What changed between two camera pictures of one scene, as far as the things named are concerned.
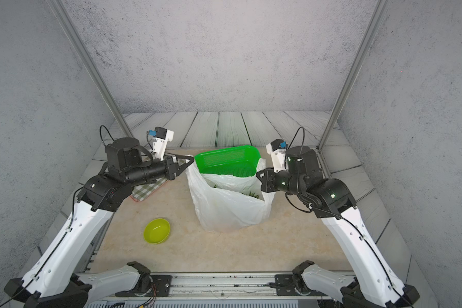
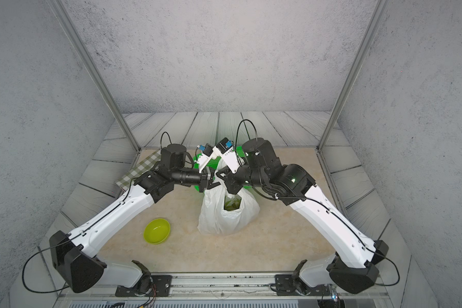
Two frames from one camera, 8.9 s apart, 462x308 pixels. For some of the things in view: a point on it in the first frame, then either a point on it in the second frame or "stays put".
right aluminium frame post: [381, 7] stays put
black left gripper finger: [179, 169] -> [210, 185]
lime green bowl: [156, 231] stays put
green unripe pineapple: [251, 194] -> [231, 203]
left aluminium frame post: [61, 9] stays put
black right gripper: [267, 183] -> [230, 178]
